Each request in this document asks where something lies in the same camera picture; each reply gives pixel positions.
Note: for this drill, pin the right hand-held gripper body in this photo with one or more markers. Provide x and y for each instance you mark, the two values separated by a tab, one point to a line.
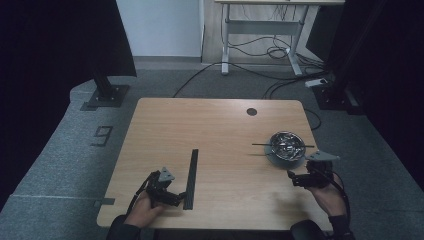
318	175

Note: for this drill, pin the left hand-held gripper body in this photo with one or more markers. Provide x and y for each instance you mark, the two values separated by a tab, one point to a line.
156	186

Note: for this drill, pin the grey round plate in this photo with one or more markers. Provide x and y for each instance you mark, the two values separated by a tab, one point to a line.
278	162

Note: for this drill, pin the long black bar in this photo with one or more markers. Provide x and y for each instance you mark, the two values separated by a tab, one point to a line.
191	180

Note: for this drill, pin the thin black chopstick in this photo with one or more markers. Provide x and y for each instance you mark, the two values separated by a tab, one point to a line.
261	144

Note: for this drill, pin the person's right hand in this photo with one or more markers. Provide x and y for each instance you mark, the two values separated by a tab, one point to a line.
328	200

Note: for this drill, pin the person's left hand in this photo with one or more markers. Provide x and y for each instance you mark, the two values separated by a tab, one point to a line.
143	213

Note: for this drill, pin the person's dark clothed knee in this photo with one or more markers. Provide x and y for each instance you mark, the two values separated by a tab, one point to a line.
308	231

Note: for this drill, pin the black round table grommet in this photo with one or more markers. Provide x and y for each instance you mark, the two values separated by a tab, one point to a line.
252	112

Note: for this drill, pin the white power strip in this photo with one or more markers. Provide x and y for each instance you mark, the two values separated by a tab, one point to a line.
316	82

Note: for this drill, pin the black stand base left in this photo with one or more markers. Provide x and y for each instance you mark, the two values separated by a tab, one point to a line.
106	95

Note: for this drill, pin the black curtain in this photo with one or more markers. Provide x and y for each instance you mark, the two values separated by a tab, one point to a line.
393	83
50	66

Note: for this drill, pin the black stand with base plate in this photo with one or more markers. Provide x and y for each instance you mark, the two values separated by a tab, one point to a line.
336	95

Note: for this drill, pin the white frame desk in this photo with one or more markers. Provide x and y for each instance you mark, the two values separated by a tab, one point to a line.
263	26

